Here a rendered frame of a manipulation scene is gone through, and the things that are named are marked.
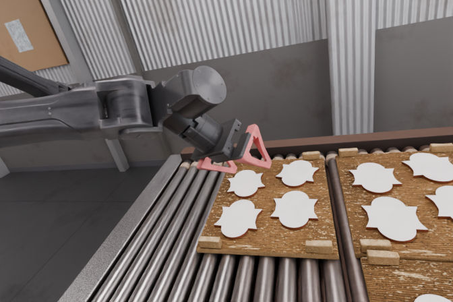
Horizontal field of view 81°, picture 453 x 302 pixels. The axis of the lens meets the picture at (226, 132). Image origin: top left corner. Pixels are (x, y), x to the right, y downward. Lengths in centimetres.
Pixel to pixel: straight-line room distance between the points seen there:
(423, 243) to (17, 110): 77
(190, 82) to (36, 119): 19
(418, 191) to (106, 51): 273
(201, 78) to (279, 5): 199
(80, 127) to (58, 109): 3
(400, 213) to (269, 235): 32
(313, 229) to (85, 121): 58
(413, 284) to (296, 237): 24
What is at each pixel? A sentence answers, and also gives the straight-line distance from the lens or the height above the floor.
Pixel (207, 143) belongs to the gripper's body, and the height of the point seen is 129.
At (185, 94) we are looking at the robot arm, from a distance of 34.
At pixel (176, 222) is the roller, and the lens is 89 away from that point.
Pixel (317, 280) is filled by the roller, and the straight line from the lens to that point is 69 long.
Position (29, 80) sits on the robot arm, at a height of 141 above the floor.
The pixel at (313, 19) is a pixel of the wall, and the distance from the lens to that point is 233.
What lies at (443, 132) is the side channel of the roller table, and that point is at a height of 95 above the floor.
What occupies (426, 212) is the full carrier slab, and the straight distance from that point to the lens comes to 83.
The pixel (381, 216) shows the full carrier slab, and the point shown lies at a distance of 78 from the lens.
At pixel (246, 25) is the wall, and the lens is 237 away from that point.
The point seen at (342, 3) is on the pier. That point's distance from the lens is 218.
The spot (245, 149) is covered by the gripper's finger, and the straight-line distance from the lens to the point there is 41.
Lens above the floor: 148
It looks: 24 degrees down
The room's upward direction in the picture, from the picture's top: 13 degrees counter-clockwise
